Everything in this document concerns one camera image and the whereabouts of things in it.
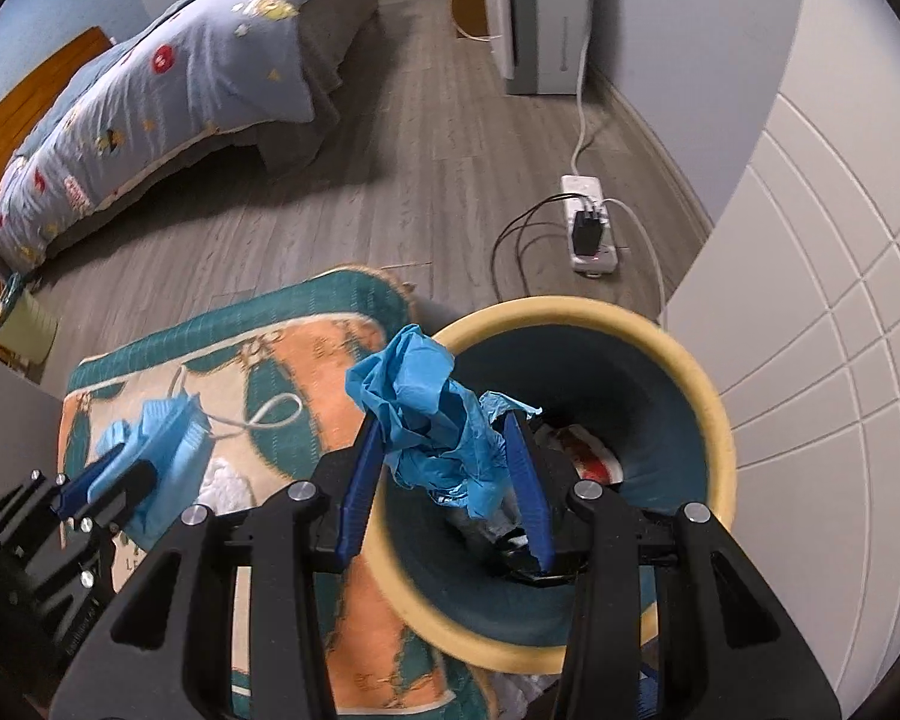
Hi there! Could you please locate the blue face mask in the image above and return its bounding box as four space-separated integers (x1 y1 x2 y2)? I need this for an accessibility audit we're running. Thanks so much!
94 367 305 548

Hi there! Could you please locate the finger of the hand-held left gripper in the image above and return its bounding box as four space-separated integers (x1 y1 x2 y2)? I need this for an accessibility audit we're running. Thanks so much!
70 460 160 542
0 442 131 542

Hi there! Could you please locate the white red wrapper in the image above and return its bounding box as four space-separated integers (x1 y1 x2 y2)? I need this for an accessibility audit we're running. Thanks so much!
532 424 625 485

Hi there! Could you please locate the white charger cable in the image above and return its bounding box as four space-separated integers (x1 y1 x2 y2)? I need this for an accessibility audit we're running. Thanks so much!
604 199 668 323

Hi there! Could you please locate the white panelled wardrobe door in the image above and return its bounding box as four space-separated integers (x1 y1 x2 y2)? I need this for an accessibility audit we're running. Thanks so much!
656 71 900 720

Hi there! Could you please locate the black charger plug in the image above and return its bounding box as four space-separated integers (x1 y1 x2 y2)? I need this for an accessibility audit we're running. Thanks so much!
572 202 608 256

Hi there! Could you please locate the patterned teal orange mat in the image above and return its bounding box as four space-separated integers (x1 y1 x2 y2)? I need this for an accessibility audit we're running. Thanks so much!
58 264 496 720

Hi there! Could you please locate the white power strip cable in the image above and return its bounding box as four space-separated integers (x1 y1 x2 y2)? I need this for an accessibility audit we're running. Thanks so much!
570 0 601 177

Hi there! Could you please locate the white floor air conditioner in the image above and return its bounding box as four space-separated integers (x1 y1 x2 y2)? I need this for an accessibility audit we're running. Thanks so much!
480 0 593 96

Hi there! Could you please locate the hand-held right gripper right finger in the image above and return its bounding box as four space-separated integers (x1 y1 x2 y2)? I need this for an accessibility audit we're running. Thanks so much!
502 412 845 720

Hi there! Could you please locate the wooden bed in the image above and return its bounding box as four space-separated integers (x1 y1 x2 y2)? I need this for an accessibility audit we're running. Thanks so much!
0 0 383 271

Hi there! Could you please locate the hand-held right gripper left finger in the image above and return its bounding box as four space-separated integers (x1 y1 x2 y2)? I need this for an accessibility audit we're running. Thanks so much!
49 412 387 720

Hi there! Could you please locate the black cable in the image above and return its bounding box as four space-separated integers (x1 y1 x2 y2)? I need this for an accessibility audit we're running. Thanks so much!
493 193 582 301

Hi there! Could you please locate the white crumpled tissue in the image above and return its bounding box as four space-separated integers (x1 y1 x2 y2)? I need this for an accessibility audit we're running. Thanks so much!
195 457 260 518

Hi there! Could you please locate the blue disposable glove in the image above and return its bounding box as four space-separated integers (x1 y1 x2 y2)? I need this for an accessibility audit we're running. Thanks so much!
345 324 530 522

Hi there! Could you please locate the pale green small bin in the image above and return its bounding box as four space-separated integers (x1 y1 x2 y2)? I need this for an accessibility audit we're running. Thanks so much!
0 274 59 368

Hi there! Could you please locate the printed blue blanket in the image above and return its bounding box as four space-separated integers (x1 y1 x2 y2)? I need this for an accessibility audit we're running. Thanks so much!
0 0 383 271

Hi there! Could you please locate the yellow-rimmed teal bin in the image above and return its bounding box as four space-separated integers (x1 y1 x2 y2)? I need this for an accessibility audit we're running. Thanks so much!
366 296 737 676

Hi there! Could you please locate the dark crumpled bag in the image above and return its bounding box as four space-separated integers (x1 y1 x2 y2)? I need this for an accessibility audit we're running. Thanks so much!
450 499 571 586

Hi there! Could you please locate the white power strip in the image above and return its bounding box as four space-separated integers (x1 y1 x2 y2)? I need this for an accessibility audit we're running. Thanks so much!
561 175 620 275

